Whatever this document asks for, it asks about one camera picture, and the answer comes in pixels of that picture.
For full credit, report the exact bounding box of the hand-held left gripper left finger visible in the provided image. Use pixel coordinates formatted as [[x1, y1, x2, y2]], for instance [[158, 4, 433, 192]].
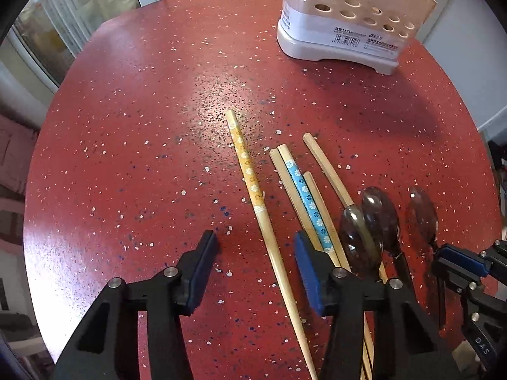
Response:
[[53, 230, 220, 380]]

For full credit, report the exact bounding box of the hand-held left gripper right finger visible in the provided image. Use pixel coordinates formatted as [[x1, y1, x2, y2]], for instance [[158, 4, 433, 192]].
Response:
[[294, 230, 460, 380]]

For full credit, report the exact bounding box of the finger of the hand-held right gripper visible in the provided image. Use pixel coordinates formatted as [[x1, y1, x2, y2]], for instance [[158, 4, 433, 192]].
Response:
[[481, 239, 507, 278], [431, 243, 492, 298]]

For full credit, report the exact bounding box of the dark transparent plastic spoon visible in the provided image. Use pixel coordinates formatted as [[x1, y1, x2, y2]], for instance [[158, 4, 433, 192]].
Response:
[[360, 187, 417, 298], [341, 205, 387, 282], [405, 187, 450, 329]]

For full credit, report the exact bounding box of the plain bamboo chopstick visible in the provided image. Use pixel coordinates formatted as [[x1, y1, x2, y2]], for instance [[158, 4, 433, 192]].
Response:
[[303, 133, 389, 284], [303, 171, 375, 380], [270, 148, 368, 380]]

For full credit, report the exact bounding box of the blue flower-patterned chopstick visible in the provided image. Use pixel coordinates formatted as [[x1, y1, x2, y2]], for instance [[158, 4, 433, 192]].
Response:
[[277, 144, 374, 380]]

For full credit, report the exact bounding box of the yellow flower-patterned chopstick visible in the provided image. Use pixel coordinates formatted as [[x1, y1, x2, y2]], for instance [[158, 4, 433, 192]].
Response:
[[225, 110, 318, 380]]

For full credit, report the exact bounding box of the beige perforated utensil holder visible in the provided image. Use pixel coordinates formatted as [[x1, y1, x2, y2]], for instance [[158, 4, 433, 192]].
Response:
[[276, 0, 438, 76]]

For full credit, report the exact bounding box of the pink stool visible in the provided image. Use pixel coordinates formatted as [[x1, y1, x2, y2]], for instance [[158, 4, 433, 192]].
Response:
[[0, 114, 40, 200]]

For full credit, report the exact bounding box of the sliding glass door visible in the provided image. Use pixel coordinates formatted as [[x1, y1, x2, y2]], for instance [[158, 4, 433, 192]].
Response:
[[10, 0, 167, 90]]

